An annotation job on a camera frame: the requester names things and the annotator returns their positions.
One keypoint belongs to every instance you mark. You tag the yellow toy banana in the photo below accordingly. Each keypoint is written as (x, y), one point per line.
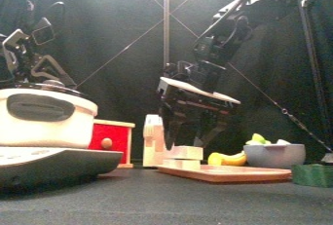
(226, 159)

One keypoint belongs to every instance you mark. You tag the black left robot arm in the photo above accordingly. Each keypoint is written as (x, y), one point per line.
(29, 52)

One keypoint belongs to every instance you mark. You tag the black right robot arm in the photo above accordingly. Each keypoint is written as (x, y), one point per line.
(242, 18)

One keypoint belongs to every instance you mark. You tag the light wooden block stand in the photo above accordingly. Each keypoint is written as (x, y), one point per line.
(152, 144)

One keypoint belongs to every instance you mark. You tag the pale wooden block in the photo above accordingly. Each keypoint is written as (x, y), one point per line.
(183, 157)

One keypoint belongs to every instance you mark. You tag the green toy fruit piece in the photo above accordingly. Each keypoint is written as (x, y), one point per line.
(258, 138)

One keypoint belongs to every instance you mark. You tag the wooden cutting board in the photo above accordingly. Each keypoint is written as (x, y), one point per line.
(225, 173)

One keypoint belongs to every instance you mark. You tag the red wooden drawer box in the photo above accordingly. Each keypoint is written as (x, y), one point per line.
(110, 139)

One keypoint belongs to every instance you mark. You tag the grey bowl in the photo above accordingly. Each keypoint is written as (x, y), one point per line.
(274, 155)

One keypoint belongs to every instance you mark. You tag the white toy food piece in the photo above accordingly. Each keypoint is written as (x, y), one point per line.
(282, 142)

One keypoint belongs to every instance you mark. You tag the green sponge block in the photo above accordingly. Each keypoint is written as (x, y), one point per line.
(313, 175)

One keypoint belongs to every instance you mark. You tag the white toy stove base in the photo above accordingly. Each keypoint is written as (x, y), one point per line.
(52, 165)

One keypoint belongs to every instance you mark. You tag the white toy cooking pot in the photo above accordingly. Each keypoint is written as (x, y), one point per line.
(43, 115)

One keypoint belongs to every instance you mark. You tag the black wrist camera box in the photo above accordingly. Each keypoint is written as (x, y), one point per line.
(197, 74)

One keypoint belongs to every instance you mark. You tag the vertical metal frame pole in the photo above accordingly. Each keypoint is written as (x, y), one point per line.
(166, 21)

